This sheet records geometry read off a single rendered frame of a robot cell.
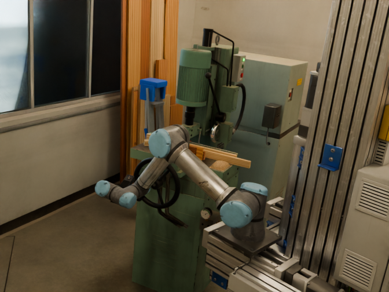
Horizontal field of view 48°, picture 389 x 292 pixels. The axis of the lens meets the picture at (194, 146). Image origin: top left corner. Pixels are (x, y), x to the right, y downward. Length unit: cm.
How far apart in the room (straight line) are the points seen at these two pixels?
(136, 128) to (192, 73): 160
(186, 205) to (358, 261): 110
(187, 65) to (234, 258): 107
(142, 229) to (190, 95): 89
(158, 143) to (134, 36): 222
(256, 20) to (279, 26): 26
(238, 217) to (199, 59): 103
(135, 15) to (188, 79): 159
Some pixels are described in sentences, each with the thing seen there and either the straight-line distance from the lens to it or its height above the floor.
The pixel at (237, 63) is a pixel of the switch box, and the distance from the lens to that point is 272.
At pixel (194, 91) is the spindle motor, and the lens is 247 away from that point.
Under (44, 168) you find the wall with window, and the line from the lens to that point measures 362.
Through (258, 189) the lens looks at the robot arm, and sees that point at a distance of 184.
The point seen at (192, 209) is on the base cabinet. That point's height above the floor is 63.
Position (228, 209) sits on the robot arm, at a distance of 173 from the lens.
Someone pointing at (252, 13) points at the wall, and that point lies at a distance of 482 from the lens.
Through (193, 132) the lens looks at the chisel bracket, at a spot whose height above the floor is 103.
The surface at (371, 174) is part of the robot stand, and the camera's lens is 172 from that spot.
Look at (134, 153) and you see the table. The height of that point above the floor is 87.
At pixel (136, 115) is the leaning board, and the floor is 77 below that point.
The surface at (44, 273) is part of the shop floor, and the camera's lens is 312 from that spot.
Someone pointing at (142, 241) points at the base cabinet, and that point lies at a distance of 282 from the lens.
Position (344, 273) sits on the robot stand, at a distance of 189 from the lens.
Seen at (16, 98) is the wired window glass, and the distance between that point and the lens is 338.
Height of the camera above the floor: 175
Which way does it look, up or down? 18 degrees down
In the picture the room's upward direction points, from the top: 6 degrees clockwise
